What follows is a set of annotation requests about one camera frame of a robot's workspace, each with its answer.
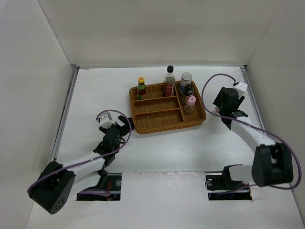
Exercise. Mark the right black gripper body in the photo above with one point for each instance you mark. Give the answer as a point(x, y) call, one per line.
point(221, 110)

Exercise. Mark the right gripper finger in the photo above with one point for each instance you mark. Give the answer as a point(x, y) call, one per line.
point(218, 100)
point(240, 100)

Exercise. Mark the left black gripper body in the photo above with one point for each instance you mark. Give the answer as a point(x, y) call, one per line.
point(124, 130)

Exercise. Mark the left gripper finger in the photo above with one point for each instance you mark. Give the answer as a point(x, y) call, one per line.
point(128, 124)
point(122, 119)

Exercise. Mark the yellow cap red sauce bottle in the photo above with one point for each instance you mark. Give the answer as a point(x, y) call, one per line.
point(141, 88)

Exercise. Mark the pink cap spice jar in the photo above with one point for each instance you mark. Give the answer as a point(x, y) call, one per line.
point(189, 106)

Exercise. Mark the black cap pepper grinder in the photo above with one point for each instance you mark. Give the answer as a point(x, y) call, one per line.
point(188, 90)

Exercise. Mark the silver cap blue spice jar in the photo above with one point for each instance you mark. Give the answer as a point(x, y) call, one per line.
point(186, 78)

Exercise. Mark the black cap clear sauce bottle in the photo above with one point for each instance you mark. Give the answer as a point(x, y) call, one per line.
point(169, 82)

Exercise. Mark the clear lid red label jar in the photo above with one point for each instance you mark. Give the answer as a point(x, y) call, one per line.
point(217, 110)

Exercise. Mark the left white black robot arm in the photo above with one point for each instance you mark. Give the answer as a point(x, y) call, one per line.
point(53, 187)

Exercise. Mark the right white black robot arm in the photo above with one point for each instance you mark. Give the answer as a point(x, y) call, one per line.
point(272, 164)

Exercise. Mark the brown wicker divided tray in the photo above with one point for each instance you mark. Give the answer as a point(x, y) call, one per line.
point(157, 113)

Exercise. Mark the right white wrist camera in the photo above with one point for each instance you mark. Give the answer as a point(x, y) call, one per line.
point(240, 87)

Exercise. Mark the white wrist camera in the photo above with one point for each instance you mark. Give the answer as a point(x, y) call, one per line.
point(240, 87)
point(105, 120)

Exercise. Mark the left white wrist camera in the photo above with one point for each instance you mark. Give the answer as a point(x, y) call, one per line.
point(105, 120)

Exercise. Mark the right aluminium table rail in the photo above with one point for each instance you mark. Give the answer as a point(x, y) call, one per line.
point(252, 98)

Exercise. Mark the aluminium table rail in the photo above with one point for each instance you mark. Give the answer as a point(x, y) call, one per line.
point(252, 98)
point(58, 137)

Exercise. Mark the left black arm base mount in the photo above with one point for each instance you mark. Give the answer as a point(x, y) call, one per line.
point(107, 188)

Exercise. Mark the left aluminium table rail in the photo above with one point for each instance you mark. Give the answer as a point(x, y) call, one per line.
point(58, 137)

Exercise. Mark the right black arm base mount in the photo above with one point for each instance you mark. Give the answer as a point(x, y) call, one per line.
point(220, 186)

